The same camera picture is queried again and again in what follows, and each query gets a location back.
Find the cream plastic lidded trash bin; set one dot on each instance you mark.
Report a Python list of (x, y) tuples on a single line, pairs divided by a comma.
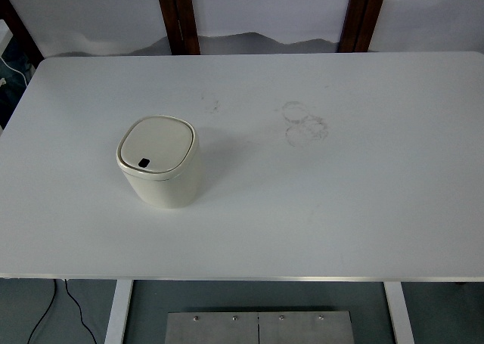
[(166, 187)]

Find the mountain painting screen panel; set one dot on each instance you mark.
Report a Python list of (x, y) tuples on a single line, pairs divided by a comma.
[(272, 11), (94, 15), (435, 15)]

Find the grey metal plate with screws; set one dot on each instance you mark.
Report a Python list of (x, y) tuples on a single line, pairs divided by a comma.
[(211, 330), (302, 330)]

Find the white table leg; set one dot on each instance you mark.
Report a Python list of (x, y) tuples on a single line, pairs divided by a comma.
[(399, 313), (118, 313)]

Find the brown wooden screen frame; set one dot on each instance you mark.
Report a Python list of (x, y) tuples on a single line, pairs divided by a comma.
[(361, 15), (177, 15)]

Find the dark wooden screen post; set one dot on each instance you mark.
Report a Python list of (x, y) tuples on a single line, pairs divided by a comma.
[(20, 30)]

